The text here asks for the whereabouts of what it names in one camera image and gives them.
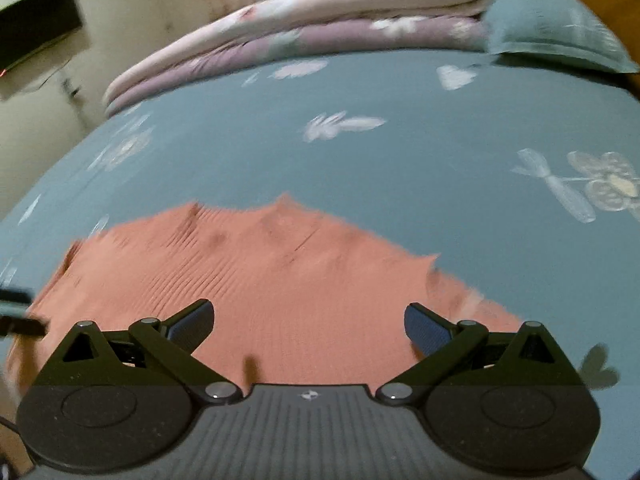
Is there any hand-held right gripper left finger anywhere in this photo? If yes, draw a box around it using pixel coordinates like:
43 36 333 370
61 299 245 405

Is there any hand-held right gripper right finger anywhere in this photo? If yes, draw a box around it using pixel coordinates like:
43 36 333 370
375 302 563 405

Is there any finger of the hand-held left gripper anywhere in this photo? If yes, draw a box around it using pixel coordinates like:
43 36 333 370
0 286 49 339

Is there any salmon pink knit sweater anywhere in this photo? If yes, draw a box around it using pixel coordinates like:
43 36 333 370
5 192 532 397

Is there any blue floral bed sheet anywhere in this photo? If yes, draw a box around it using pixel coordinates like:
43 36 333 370
0 50 640 480

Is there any purple floral folded quilt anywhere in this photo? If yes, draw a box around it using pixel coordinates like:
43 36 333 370
104 12 495 120

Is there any blue floral pillow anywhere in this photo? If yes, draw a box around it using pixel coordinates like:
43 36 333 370
481 0 640 77

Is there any pink floral folded quilt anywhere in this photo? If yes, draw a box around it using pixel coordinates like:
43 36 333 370
102 0 548 107

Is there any black cable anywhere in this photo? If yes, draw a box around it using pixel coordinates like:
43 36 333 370
0 414 25 443

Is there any wall-mounted black television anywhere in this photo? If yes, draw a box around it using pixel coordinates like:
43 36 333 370
0 0 84 75

